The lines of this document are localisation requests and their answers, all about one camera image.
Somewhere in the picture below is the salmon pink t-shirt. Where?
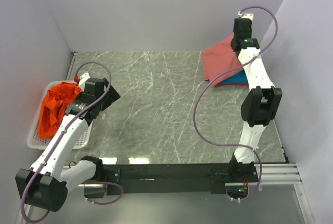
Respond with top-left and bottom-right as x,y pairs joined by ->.
201,33 -> 243,86

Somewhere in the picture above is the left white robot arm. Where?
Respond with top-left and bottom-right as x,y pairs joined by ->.
15,78 -> 120,212

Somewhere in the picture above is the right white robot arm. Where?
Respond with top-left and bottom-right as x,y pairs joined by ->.
228,14 -> 283,182

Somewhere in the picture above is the folded blue t-shirt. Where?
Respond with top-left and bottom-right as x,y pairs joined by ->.
220,70 -> 248,86

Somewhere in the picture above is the orange t-shirt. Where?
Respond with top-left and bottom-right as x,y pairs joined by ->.
38,82 -> 82,139

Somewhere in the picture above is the white plastic basket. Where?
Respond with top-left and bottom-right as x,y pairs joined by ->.
27,81 -> 92,150

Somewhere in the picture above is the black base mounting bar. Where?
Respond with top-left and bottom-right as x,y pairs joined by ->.
84,162 -> 259,194

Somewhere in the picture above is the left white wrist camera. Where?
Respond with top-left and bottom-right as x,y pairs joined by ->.
73,72 -> 90,86

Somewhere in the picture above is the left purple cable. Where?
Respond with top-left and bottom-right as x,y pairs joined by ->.
20,61 -> 124,221

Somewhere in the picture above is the aluminium frame rail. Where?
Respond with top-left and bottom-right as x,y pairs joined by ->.
62,164 -> 301,186

